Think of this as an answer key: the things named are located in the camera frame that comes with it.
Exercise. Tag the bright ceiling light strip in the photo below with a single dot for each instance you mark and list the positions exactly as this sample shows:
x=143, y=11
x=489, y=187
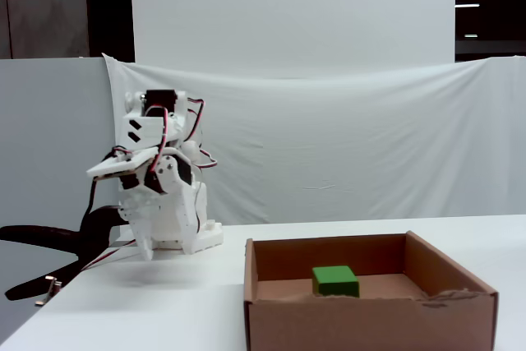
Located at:
x=466, y=6

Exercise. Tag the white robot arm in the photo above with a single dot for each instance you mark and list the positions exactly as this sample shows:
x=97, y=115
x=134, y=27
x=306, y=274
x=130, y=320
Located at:
x=149, y=137

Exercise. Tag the green cube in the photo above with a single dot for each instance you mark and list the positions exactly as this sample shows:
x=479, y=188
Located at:
x=335, y=281

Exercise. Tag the grey cabinet door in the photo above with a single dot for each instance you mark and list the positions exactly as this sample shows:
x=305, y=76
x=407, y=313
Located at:
x=45, y=10

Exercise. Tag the grey partition panel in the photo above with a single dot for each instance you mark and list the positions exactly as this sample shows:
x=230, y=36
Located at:
x=41, y=121

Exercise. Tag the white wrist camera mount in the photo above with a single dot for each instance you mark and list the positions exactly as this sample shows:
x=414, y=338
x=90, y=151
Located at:
x=119, y=166

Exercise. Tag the white board panel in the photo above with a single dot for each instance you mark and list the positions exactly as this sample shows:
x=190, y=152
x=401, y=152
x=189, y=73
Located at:
x=287, y=10

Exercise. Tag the white cloth backdrop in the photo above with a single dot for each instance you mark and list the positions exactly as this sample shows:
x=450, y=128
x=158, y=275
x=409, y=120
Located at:
x=328, y=141

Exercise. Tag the black table clamp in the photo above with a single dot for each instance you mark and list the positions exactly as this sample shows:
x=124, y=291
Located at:
x=41, y=235

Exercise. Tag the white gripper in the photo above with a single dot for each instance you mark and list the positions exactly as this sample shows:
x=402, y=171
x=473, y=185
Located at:
x=165, y=182

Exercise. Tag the brown cardboard box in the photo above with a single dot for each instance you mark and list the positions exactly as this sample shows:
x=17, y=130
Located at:
x=370, y=326

